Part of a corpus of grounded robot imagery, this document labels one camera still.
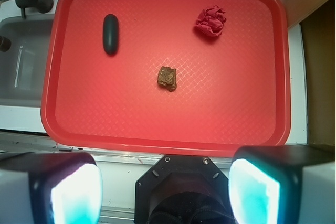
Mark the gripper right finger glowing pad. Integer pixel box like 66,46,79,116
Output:
228,145,335,223

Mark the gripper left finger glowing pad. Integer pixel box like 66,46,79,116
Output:
1,152,103,223

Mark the dark green plastic pickle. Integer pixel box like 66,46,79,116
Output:
102,14,119,55

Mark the grey toy sink basin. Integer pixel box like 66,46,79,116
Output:
1,14,54,108

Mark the red plastic tray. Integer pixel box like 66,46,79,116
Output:
41,0,291,157

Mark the black faucet knob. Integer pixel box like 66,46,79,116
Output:
0,36,11,52

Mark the brown rock-like food piece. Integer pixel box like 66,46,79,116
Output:
157,66,177,92

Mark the crumpled red paper ball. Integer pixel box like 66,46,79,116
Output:
193,5,227,39

